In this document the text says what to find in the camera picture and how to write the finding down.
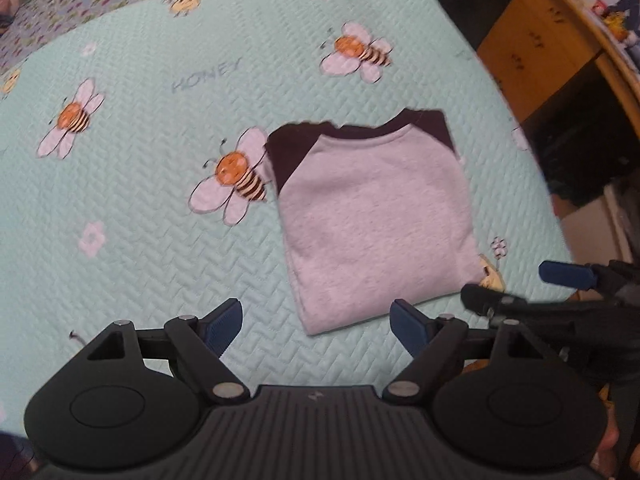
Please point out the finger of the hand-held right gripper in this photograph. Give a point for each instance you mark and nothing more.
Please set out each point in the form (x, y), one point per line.
(482, 299)
(565, 272)

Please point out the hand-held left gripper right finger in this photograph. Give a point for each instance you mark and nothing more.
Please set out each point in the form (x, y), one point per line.
(407, 327)

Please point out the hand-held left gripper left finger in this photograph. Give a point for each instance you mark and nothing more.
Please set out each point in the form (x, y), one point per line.
(225, 325)

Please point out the maroon and grey sweatshirt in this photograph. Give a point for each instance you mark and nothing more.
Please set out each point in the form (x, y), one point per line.
(375, 220)

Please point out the mint bee-print quilt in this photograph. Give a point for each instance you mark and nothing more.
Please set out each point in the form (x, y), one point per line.
(150, 185)

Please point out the wooden desk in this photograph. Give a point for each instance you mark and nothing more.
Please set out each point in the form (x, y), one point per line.
(540, 40)

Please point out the uniformed figure portrait poster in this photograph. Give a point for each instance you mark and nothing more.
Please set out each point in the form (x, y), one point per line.
(620, 20)

